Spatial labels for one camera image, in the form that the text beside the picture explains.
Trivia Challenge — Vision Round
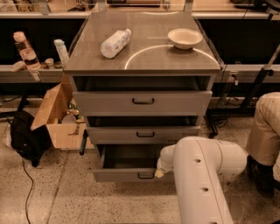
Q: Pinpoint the grey bottom drawer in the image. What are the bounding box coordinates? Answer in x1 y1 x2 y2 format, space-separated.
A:
93 144 174 182

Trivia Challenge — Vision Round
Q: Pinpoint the black shoe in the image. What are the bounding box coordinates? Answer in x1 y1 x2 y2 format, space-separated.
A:
246 156 275 198

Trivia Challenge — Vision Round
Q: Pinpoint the grey left shelf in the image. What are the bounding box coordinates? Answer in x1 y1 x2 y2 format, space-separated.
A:
0 65 62 83

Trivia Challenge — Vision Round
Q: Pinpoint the grey drawer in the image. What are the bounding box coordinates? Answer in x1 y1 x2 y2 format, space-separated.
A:
87 126 200 144
73 91 212 116
93 144 174 182

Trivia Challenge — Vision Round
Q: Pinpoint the black cylindrical handle tool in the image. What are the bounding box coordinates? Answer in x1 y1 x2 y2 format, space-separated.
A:
79 129 88 156

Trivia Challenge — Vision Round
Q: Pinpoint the grey right shelf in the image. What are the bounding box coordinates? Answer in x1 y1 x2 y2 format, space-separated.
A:
215 65 280 83

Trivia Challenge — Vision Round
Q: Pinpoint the black tripod stand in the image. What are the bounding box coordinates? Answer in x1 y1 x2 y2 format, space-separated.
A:
206 45 280 138

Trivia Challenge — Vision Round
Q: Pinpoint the white paper bowl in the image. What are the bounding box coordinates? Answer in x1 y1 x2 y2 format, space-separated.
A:
168 28 203 50

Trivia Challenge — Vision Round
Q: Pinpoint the black backpack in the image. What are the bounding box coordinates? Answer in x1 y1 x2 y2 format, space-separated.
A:
10 111 52 167

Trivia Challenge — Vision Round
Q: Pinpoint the grey shelf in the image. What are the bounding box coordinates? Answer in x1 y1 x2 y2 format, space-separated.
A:
0 65 62 83
215 65 280 83

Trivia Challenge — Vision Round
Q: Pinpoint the white cup in box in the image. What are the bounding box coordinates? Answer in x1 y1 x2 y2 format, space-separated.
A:
61 115 76 124

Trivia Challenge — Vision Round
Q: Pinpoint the tall bottle on shelf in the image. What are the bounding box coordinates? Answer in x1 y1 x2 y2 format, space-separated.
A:
13 31 40 71

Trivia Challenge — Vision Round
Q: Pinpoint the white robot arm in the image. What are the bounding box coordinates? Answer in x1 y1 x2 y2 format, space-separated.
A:
155 136 247 224

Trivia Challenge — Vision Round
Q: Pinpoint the person's beige trouser leg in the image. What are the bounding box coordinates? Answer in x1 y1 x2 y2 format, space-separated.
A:
245 92 280 166

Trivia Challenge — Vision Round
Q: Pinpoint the small jar on shelf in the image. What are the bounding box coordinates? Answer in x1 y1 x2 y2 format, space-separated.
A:
45 58 54 68

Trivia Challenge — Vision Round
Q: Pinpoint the white tube bottle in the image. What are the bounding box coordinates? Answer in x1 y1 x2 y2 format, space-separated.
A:
54 39 69 67

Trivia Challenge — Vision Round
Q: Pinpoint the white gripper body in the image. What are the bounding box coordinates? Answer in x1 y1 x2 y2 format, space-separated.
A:
157 145 175 173

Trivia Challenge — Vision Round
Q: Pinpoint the black floor cable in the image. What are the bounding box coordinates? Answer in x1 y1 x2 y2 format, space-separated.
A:
21 157 35 224

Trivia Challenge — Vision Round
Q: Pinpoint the clear plastic water bottle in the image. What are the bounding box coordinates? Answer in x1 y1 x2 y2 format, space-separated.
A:
101 29 131 59

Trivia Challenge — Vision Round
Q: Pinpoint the grey drawer cabinet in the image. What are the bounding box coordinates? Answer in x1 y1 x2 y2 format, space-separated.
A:
63 10 222 173

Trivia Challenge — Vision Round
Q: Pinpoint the open cardboard box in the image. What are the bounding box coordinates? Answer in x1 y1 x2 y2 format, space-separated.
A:
31 73 86 150

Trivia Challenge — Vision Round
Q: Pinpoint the grey top drawer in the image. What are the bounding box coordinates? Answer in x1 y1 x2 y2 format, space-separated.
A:
73 91 212 116

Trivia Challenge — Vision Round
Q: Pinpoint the grey middle drawer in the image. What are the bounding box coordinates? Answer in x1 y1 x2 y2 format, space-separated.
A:
87 126 200 144

